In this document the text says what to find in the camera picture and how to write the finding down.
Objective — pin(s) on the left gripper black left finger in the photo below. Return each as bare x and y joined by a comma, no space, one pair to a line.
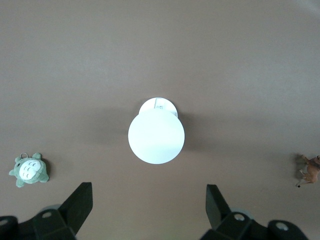
75,207

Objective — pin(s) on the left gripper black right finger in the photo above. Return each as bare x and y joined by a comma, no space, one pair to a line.
220,212

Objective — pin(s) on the brown lion statue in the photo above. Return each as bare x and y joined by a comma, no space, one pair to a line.
312,172

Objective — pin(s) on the green totoro plush toy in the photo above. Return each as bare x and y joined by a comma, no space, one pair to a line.
30,170

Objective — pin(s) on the white round table lamp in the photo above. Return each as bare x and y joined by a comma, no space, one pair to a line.
156,137

